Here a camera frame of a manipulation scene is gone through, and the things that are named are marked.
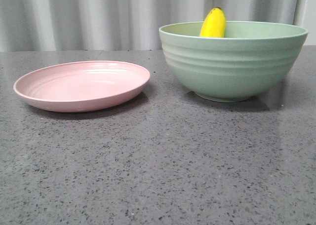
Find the yellow banana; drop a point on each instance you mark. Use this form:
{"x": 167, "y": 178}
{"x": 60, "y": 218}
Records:
{"x": 214, "y": 24}

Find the pink plate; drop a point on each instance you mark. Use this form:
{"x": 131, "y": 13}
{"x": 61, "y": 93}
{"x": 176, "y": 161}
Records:
{"x": 82, "y": 86}

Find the green ribbed bowl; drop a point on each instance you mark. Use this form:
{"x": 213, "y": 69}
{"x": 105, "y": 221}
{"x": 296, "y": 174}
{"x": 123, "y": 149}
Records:
{"x": 250, "y": 59}

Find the white pleated curtain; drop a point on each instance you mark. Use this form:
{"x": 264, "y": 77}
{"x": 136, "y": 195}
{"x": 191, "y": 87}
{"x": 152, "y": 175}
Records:
{"x": 41, "y": 25}

